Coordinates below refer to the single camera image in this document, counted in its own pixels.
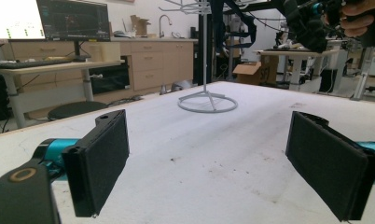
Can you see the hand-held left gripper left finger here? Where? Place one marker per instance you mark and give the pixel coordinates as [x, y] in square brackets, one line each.
[98, 165]

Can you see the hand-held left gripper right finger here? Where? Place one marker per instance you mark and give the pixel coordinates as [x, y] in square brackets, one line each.
[328, 165]

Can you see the white workshop table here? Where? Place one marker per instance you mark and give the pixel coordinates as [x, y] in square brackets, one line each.
[297, 56]

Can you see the large open cardboard box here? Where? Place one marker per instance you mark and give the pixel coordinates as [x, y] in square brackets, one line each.
[254, 73]

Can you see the light wooden desk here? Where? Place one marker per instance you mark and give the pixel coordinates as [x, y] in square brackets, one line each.
[52, 67]

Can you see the wooden cabinet counter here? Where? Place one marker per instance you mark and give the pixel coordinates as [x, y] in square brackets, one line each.
[157, 62]

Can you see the black keyboard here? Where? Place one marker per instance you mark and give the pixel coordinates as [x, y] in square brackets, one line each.
[30, 63]

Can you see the metal sink faucet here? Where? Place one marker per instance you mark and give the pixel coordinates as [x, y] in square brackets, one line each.
[164, 21]

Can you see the small open cardboard box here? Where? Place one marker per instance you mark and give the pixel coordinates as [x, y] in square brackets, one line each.
[140, 26]

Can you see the dark screen monitor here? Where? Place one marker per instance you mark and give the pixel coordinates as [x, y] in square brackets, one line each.
[73, 20]

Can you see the bright white monitor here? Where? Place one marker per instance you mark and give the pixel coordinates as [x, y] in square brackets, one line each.
[14, 17]

